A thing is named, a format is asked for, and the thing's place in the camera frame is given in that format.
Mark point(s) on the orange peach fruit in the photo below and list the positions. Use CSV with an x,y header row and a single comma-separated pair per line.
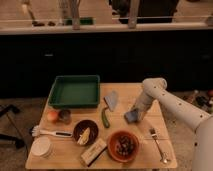
x,y
52,116

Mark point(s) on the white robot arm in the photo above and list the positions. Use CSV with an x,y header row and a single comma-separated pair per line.
x,y
199,121

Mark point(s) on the white dish brush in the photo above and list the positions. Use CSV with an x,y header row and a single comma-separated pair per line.
x,y
36,131

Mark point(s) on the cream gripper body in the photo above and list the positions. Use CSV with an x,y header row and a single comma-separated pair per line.
x,y
138,113

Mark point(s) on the green plastic tray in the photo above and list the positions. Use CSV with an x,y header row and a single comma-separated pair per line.
x,y
75,91

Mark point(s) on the wooden block brush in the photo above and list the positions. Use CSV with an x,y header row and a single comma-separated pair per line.
x,y
93,151

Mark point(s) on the silver fork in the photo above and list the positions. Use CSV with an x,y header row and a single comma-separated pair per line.
x,y
163,155

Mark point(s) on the blue grey sponge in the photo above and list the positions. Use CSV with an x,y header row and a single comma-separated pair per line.
x,y
131,116

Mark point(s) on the terracotta bowl with nuts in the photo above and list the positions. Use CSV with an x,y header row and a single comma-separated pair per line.
x,y
123,146

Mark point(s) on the banana piece in bowl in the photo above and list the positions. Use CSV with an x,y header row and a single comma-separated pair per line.
x,y
83,139

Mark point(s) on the small dark metal cup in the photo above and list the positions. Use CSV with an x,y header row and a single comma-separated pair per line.
x,y
65,116

